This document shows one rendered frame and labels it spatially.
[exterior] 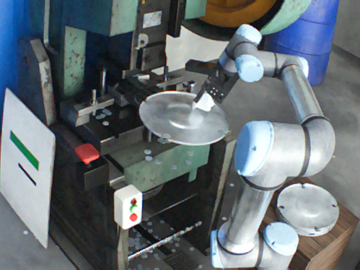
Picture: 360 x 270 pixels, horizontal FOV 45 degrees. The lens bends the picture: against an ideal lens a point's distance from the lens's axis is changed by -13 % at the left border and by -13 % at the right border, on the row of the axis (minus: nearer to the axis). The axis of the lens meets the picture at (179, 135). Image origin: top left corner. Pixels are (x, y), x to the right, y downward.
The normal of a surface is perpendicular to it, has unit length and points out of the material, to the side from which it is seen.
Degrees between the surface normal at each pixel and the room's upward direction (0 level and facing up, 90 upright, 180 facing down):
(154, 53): 90
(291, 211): 0
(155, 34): 90
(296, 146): 46
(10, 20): 90
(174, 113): 5
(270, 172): 103
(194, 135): 5
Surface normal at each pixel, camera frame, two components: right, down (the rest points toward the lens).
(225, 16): -0.75, 0.30
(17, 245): 0.10, -0.82
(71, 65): 0.65, 0.48
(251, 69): 0.01, 0.70
